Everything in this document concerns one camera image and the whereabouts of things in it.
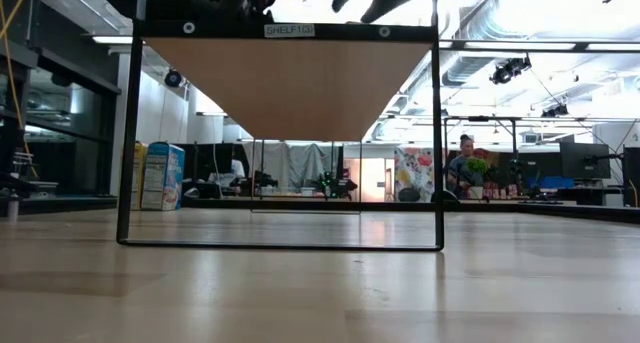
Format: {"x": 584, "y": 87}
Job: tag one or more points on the yellow Corn Pops cereal box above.
{"x": 141, "y": 158}

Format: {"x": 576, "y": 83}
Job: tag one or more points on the blue Rice Krispies cereal box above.
{"x": 165, "y": 178}

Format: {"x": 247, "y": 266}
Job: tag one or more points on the black background robot arm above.
{"x": 335, "y": 187}
{"x": 265, "y": 183}

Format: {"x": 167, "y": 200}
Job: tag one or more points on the black round ceiling device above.
{"x": 173, "y": 78}

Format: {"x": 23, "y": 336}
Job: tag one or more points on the black ceiling light fixture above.
{"x": 555, "y": 111}
{"x": 505, "y": 72}

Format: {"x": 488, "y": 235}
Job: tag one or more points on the grey white curtain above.
{"x": 270, "y": 150}

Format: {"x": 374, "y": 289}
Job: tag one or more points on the black partition panel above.
{"x": 200, "y": 158}

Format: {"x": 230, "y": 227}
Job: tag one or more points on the floral patterned cloth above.
{"x": 412, "y": 168}

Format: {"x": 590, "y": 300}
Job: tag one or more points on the green plant in white pot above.
{"x": 477, "y": 165}

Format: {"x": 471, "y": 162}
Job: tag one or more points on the black round bag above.
{"x": 409, "y": 195}

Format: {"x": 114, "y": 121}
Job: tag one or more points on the dark glass partition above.
{"x": 65, "y": 148}

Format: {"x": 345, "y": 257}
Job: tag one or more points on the blue bin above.
{"x": 555, "y": 182}

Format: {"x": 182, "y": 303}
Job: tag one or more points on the black computer monitor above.
{"x": 585, "y": 160}

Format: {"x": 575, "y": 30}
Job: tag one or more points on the grey container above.
{"x": 40, "y": 189}

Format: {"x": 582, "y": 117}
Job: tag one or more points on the white cylinder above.
{"x": 13, "y": 208}

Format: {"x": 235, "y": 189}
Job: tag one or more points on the black frame wooden shelf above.
{"x": 290, "y": 83}

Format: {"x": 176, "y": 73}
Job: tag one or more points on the black metal gantry frame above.
{"x": 480, "y": 118}

